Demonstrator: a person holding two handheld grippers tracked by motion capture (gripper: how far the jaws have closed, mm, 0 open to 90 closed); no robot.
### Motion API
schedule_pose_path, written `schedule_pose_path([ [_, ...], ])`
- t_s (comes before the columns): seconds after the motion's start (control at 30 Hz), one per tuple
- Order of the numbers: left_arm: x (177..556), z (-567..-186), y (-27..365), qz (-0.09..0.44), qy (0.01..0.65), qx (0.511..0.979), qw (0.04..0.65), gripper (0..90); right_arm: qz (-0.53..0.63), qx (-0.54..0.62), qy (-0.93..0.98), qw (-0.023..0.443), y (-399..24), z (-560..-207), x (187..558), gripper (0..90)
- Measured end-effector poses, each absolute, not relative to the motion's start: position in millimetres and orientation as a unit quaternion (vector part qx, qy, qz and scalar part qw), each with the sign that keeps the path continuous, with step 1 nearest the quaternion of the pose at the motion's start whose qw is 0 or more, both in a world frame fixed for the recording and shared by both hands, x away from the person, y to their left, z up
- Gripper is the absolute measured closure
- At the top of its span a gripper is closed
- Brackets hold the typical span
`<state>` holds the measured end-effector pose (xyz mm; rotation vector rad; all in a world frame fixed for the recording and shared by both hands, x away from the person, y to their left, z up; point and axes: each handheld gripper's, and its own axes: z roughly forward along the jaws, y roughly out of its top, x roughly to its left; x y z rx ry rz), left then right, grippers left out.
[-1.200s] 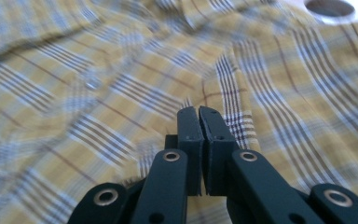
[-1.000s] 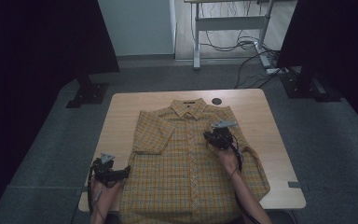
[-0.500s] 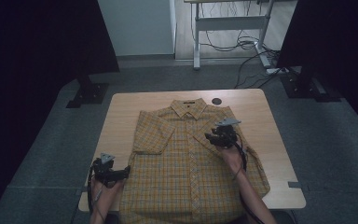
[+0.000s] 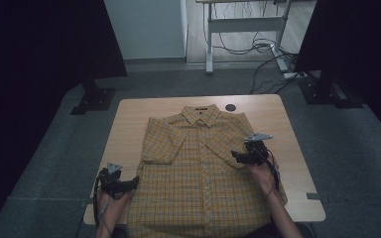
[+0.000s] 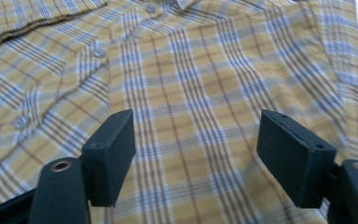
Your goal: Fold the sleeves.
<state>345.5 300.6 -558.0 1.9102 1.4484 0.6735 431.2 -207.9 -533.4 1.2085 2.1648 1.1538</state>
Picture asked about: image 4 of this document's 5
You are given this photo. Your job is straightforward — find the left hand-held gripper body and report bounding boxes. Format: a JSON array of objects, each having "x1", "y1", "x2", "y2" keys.
[{"x1": 97, "y1": 162, "x2": 124, "y2": 200}]

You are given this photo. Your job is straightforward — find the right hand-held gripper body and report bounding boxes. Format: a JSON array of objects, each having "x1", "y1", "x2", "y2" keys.
[{"x1": 243, "y1": 132, "x2": 274, "y2": 166}]

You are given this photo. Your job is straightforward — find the yellow plaid short-sleeved shirt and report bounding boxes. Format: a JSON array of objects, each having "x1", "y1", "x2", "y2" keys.
[{"x1": 127, "y1": 103, "x2": 289, "y2": 238}]

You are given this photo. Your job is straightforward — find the person's left hand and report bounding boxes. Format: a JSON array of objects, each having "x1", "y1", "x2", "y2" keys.
[{"x1": 96, "y1": 188, "x2": 134, "y2": 229}]

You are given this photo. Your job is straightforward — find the person's right hand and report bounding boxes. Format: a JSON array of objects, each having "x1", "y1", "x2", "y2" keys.
[{"x1": 245, "y1": 154, "x2": 281, "y2": 196}]

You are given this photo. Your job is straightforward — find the white power strip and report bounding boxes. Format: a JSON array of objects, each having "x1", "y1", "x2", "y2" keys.
[{"x1": 283, "y1": 70, "x2": 309, "y2": 80}]

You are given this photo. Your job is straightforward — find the black stand base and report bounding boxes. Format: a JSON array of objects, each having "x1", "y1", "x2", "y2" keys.
[
  {"x1": 69, "y1": 77, "x2": 117, "y2": 116},
  {"x1": 298, "y1": 70, "x2": 365, "y2": 109}
]

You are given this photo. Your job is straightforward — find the black curtain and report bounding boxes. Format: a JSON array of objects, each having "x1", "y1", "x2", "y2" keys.
[
  {"x1": 0, "y1": 0, "x2": 128, "y2": 238},
  {"x1": 293, "y1": 0, "x2": 381, "y2": 147}
]

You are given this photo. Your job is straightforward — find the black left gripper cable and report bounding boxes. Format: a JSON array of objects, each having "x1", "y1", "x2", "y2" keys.
[{"x1": 92, "y1": 171, "x2": 104, "y2": 229}]

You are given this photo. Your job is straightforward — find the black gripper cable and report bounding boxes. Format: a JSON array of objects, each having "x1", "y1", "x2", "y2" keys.
[
  {"x1": 257, "y1": 149, "x2": 281, "y2": 192},
  {"x1": 92, "y1": 171, "x2": 104, "y2": 229}
]

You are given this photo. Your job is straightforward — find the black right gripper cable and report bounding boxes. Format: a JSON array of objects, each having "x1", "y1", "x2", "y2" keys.
[{"x1": 257, "y1": 149, "x2": 281, "y2": 192}]

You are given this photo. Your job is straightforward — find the thin grey wire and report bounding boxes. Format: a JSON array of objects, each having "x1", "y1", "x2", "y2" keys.
[{"x1": 98, "y1": 200, "x2": 112, "y2": 238}]

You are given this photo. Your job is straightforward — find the black floor cables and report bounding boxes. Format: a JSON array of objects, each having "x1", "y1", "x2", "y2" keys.
[{"x1": 211, "y1": 0, "x2": 312, "y2": 95}]

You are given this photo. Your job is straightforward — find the white desk frame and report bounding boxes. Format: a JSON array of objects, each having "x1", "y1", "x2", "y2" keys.
[{"x1": 195, "y1": 0, "x2": 294, "y2": 74}]

